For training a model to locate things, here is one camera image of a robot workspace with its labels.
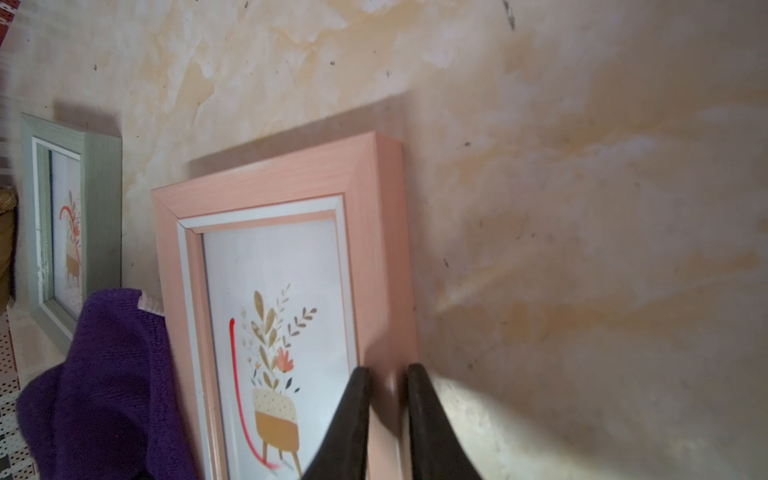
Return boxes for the pink picture frame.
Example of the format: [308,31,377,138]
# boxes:
[152,133,417,479]

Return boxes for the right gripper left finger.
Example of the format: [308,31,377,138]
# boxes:
[302,367,371,480]

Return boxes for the brown plush toy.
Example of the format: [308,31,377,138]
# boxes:
[0,187,18,312]

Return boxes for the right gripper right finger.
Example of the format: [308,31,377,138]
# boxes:
[406,363,480,480]

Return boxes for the purple cloth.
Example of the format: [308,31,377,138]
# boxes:
[17,288,200,479]

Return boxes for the green picture frame far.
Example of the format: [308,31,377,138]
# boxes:
[21,114,123,352]

